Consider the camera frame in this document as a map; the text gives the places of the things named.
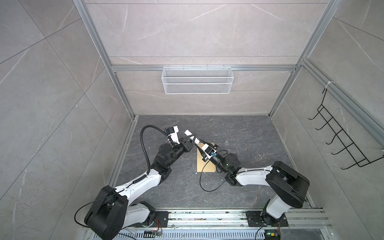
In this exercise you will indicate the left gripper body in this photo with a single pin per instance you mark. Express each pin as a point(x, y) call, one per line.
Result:
point(186, 147)

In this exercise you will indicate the black wire hook rack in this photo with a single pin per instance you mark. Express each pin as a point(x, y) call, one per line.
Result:
point(339, 133)

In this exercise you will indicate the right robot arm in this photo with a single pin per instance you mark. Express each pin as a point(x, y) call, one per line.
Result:
point(290, 186)

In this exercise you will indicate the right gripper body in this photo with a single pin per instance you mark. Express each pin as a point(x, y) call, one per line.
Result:
point(207, 159)

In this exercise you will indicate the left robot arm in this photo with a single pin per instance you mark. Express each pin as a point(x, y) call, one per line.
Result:
point(113, 209)

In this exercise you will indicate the yellow kraft envelope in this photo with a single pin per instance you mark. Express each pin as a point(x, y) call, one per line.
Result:
point(202, 166)

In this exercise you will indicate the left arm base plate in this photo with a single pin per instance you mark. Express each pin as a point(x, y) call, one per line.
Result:
point(159, 218)

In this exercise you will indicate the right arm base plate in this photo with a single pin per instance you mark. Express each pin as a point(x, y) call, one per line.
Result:
point(258, 220)

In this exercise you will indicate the white wire mesh basket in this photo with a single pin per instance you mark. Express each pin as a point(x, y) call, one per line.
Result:
point(198, 80)

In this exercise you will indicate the white glue stick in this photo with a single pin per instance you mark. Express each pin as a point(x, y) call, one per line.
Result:
point(192, 136)

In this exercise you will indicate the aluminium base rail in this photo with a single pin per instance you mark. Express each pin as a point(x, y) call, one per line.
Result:
point(232, 225)

